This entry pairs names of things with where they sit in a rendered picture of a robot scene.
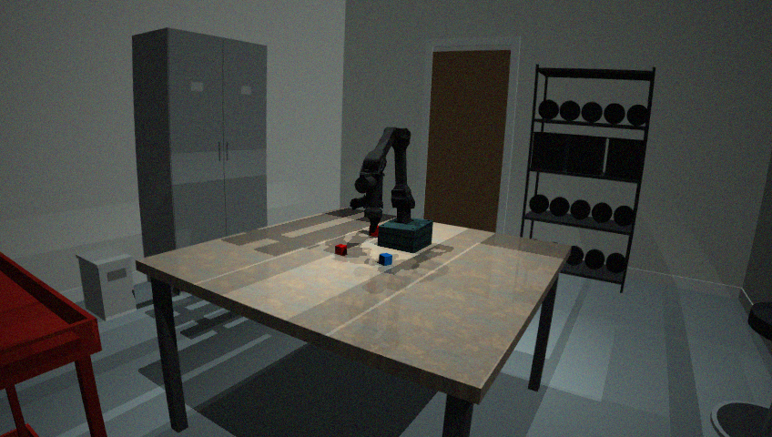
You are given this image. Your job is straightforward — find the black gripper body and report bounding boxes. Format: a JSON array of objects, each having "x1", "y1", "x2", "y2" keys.
[{"x1": 364, "y1": 190, "x2": 383, "y2": 218}]

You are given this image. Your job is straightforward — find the blue cube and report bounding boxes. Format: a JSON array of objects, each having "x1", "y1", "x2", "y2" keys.
[{"x1": 379, "y1": 253, "x2": 392, "y2": 266}]

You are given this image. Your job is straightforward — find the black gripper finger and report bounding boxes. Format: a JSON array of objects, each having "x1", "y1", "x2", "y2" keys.
[{"x1": 367, "y1": 217, "x2": 381, "y2": 232}]

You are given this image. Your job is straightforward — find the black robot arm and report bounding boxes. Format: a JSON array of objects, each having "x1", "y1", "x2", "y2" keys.
[{"x1": 350, "y1": 127, "x2": 415, "y2": 224}]

